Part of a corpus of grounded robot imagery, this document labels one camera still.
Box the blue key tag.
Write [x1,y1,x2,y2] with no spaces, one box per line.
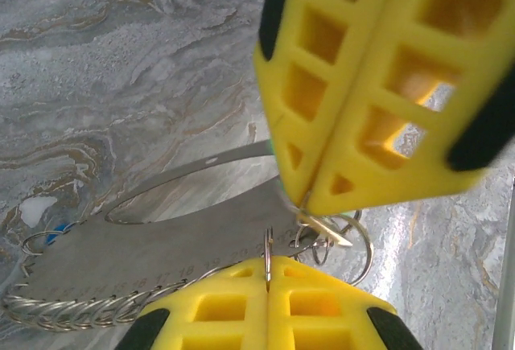
[45,222,78,245]

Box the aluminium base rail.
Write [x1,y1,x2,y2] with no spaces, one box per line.
[491,172,515,350]

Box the metal key organiser with rings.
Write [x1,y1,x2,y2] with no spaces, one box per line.
[0,138,375,333]

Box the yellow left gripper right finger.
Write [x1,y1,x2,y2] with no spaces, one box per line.
[267,254,424,350]

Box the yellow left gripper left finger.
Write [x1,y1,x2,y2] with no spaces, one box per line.
[114,256,270,350]

